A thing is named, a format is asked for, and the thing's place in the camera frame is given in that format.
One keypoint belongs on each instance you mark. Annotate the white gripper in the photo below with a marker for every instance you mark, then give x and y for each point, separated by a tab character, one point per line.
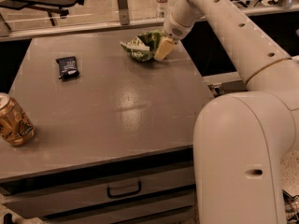
173	29

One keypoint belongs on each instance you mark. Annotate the green jalapeno chip bag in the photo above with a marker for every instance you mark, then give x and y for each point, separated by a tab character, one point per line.
142	48

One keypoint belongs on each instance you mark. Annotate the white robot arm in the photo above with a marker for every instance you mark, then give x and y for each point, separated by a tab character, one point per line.
239	138

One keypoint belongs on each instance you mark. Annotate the brown green chip bag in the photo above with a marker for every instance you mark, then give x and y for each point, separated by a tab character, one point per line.
291	208

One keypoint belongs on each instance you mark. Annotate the dark blue snack packet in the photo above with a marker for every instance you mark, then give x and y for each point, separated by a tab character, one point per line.
67	68

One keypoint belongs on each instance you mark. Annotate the grey drawer cabinet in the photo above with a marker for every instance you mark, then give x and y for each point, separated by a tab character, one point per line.
117	121

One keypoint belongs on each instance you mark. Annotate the gold soda can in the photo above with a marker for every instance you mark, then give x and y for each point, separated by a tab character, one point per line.
15	126

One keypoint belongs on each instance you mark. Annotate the metal railing frame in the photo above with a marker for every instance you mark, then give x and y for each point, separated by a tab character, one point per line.
92	15

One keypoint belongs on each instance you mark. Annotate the black drawer handle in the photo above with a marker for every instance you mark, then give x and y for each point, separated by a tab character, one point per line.
123	189

